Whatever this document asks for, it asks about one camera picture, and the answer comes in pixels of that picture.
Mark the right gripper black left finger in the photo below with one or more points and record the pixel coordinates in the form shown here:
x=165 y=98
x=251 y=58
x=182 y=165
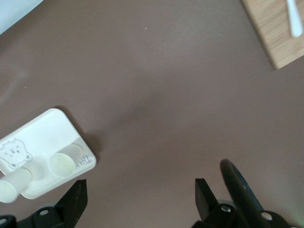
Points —
x=71 y=206

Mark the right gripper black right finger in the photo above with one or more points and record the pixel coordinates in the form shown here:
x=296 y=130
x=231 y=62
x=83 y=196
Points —
x=209 y=211

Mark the white plastic cup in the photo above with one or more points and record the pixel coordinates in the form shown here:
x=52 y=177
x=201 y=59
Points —
x=61 y=164
x=12 y=185

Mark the cream tray with bear print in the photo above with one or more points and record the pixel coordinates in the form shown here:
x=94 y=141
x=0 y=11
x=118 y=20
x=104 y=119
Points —
x=45 y=133

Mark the wooden cutting board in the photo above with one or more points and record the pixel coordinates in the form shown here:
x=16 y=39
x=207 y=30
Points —
x=268 y=28

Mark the white plastic knife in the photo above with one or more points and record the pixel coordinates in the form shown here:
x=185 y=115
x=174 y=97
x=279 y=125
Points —
x=294 y=21

